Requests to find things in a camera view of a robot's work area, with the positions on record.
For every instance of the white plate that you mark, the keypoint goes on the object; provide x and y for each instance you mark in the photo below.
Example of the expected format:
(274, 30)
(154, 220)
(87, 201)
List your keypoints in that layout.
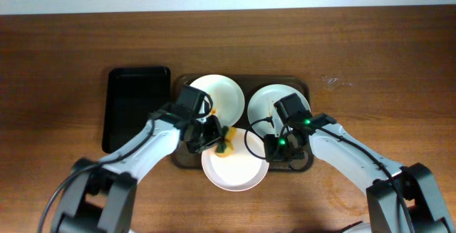
(261, 105)
(227, 97)
(238, 171)

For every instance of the green yellow sponge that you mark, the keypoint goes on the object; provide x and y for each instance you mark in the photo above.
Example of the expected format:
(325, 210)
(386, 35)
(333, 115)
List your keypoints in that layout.
(226, 148)

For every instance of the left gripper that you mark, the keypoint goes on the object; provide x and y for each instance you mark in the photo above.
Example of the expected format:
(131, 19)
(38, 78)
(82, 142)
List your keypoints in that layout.
(215, 133)

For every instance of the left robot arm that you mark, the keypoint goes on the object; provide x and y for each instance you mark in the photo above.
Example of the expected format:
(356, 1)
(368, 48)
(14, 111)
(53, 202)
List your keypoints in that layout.
(99, 196)

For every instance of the black small tray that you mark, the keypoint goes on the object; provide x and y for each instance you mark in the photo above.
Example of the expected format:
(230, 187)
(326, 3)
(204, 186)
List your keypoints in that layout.
(132, 94)

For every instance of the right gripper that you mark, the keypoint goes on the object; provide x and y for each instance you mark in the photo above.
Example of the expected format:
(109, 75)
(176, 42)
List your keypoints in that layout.
(272, 149)

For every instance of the white plate bottom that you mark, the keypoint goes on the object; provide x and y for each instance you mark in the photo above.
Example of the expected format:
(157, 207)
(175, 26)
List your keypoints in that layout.
(238, 171)

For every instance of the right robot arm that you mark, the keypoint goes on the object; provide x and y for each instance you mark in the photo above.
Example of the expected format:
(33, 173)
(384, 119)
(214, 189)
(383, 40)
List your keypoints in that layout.
(400, 198)

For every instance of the brown serving tray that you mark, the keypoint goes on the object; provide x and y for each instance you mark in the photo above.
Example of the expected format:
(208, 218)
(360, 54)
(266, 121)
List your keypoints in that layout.
(249, 84)

